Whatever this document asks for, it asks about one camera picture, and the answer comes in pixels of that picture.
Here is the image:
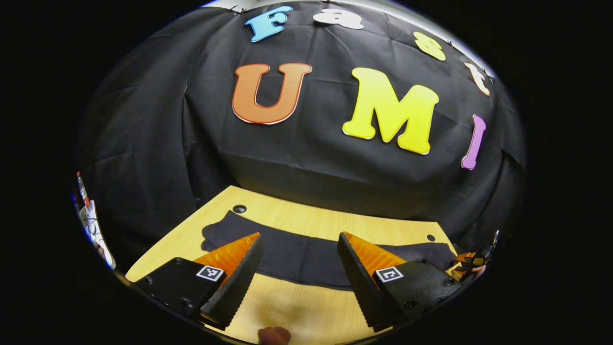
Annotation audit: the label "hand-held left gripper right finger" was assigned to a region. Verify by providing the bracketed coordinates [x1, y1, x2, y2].
[337, 232, 463, 332]

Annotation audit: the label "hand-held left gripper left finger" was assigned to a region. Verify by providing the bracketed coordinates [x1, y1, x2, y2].
[136, 232, 265, 330]

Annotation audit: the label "dark grey jeans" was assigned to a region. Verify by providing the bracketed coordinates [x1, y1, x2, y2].
[201, 210, 458, 291]

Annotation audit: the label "black backdrop cloth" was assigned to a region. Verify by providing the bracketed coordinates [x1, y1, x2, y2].
[77, 0, 527, 269]

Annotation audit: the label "white printed poster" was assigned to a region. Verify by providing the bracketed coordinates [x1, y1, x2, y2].
[77, 172, 117, 270]

